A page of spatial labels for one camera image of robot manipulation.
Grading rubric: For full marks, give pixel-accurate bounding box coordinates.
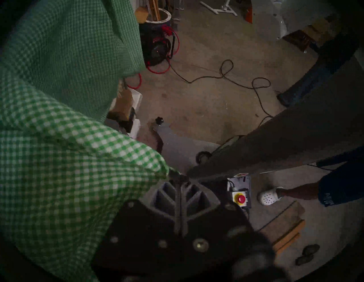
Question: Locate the black caster wheel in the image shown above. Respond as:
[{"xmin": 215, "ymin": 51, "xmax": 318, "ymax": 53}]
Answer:
[{"xmin": 196, "ymin": 151, "xmax": 213, "ymax": 166}]

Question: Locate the bare lower leg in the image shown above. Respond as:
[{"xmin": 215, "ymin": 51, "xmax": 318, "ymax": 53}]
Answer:
[{"xmin": 280, "ymin": 182, "xmax": 321, "ymax": 200}]

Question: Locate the wooden pole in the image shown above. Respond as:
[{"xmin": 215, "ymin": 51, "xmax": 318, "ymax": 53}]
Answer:
[{"xmin": 148, "ymin": 0, "xmax": 161, "ymax": 21}]

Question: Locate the red floor cable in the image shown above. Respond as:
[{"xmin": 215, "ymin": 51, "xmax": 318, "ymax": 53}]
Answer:
[{"xmin": 127, "ymin": 24, "xmax": 181, "ymax": 91}]

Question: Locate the white metal stand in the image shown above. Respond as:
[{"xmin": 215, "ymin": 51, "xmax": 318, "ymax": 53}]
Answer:
[{"xmin": 199, "ymin": 0, "xmax": 238, "ymax": 16}]

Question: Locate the black red power unit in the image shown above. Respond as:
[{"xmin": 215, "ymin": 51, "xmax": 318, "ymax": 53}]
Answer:
[{"xmin": 140, "ymin": 23, "xmax": 175, "ymax": 68}]

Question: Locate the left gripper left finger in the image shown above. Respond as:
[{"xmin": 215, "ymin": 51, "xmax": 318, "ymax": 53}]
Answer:
[{"xmin": 94, "ymin": 171, "xmax": 183, "ymax": 272}]

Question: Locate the grey robot base frame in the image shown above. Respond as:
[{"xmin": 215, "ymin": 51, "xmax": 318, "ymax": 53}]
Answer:
[{"xmin": 153, "ymin": 121, "xmax": 225, "ymax": 172}]

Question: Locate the small white box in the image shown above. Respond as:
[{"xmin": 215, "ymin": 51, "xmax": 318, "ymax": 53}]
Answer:
[{"xmin": 129, "ymin": 119, "xmax": 142, "ymax": 140}]

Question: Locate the black floor shoe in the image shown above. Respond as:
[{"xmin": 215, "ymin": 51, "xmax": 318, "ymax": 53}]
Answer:
[
  {"xmin": 295, "ymin": 254, "xmax": 314, "ymax": 267},
  {"xmin": 302, "ymin": 244, "xmax": 321, "ymax": 257}
]

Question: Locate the white perforated clog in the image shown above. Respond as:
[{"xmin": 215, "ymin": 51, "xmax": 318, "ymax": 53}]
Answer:
[{"xmin": 257, "ymin": 187, "xmax": 285, "ymax": 206}]

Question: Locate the green checked cloth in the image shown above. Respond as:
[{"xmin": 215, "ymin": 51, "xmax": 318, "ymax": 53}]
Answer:
[{"xmin": 0, "ymin": 0, "xmax": 182, "ymax": 282}]

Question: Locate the brown cardboard box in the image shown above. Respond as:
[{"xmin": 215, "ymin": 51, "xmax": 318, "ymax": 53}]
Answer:
[{"xmin": 109, "ymin": 88, "xmax": 134, "ymax": 121}]

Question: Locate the wooden plank stack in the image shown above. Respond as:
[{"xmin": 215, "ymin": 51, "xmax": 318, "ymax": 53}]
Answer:
[{"xmin": 257, "ymin": 200, "xmax": 307, "ymax": 254}]

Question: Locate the grey emergency stop box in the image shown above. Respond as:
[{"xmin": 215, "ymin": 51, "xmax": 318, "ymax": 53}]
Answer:
[{"xmin": 227, "ymin": 174, "xmax": 253, "ymax": 210}]

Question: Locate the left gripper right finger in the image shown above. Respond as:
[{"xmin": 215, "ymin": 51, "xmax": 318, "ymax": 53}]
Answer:
[{"xmin": 181, "ymin": 177, "xmax": 265, "ymax": 269}]

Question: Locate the thin black floor cable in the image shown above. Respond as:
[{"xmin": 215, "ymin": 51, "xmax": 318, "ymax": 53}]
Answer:
[{"xmin": 168, "ymin": 59, "xmax": 274, "ymax": 127}]

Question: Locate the large white box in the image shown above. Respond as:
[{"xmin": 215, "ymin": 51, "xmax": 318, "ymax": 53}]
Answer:
[{"xmin": 129, "ymin": 88, "xmax": 143, "ymax": 112}]

